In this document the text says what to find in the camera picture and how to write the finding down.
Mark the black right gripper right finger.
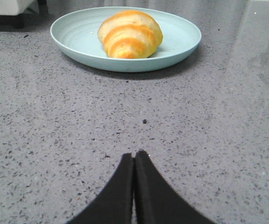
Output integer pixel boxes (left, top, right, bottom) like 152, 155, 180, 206
134, 151, 213, 224

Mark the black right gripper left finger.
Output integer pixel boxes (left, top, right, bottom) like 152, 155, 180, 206
69, 153, 134, 224

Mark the golden croissant bread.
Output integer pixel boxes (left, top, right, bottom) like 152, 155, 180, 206
98, 10, 163, 59

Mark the white Toshiba toaster oven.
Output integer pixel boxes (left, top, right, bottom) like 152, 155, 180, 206
0, 0, 49, 29

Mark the light blue round plate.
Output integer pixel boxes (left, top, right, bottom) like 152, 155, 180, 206
50, 7, 202, 73

